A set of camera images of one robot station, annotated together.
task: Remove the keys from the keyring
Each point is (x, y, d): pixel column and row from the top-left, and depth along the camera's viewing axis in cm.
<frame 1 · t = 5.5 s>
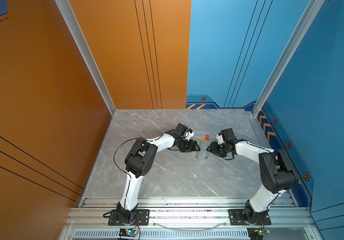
left hand: (197, 148, 94), fingers open
right hand: (208, 150, 95), fingers open
red key tag: (207, 137, 107), on the table

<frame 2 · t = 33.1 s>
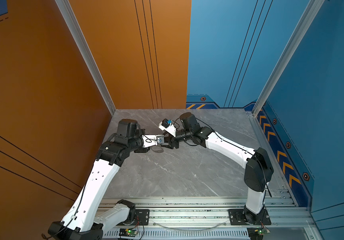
left hand: (147, 131, 71), fingers closed
right hand: (159, 140, 75), fingers open
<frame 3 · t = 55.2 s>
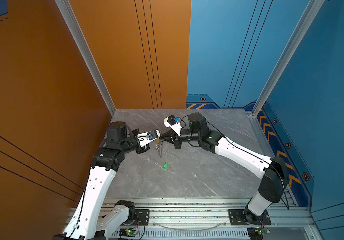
left hand: (151, 131, 69), fingers closed
right hand: (160, 137, 69), fingers closed
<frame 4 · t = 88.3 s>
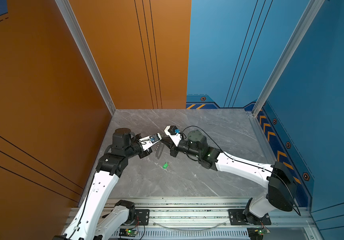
left hand: (151, 136, 72), fingers closed
right hand: (160, 138, 70), fingers closed
